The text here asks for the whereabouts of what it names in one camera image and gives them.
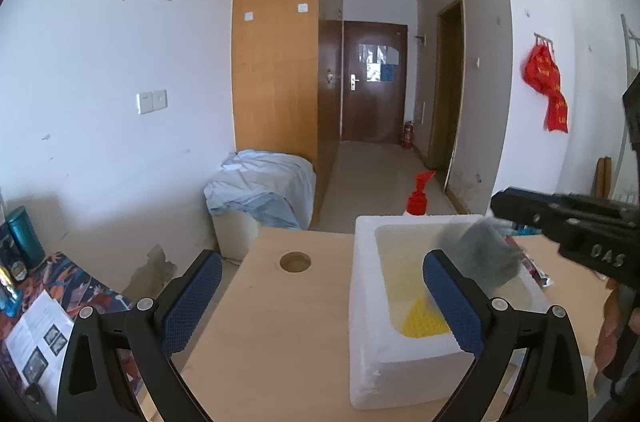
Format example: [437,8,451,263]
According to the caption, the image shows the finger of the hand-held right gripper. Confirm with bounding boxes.
[490,187,563,245]

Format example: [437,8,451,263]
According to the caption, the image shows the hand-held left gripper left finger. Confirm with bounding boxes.
[56,249,223,422]

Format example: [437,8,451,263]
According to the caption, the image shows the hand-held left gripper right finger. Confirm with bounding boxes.
[422,249,591,422]

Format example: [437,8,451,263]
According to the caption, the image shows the grey sponge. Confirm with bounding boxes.
[432,216,523,295]

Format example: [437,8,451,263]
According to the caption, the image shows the white foam box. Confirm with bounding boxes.
[348,215,551,410]

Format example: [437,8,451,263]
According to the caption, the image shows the person's right hand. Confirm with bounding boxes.
[596,285,640,370]

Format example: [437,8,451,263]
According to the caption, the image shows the yellow cloth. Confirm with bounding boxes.
[395,297,453,339]

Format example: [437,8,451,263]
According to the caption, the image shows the red snack packet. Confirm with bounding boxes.
[517,249,556,288]

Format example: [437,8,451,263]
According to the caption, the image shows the wooden sticks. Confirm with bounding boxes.
[596,157,614,198]

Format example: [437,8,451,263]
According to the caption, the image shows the white storage bin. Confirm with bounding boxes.
[211,207,261,260]

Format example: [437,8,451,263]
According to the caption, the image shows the printed blanket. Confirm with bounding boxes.
[0,252,151,403]

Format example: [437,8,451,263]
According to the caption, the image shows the red pump bottle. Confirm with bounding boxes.
[401,171,435,218]

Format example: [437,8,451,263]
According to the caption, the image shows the red banner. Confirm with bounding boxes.
[523,42,570,134]

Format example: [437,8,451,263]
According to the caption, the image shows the white booklet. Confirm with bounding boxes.
[4,291,76,408]

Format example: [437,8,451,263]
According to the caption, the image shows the teal bottle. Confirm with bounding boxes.
[7,205,46,270]

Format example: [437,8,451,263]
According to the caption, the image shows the brown entrance door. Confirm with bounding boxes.
[341,21,408,144]

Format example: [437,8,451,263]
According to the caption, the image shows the wooden wardrobe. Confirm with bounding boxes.
[231,0,345,228]

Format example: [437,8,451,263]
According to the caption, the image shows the wooden door frame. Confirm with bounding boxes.
[429,0,466,193]

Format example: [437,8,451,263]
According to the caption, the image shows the double wall switch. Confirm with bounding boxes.
[137,89,168,114]

